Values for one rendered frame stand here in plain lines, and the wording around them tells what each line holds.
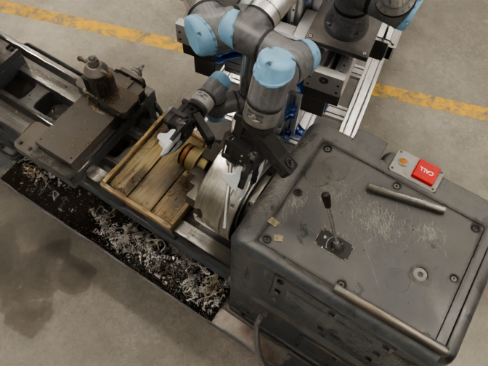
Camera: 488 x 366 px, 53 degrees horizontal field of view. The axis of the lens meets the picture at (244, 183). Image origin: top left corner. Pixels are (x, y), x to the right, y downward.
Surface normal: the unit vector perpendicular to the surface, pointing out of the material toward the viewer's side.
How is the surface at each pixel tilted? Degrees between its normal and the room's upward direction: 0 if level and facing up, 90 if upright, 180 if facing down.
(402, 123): 0
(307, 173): 0
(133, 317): 0
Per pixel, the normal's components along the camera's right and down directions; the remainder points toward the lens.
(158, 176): 0.03, -0.47
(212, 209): -0.46, 0.41
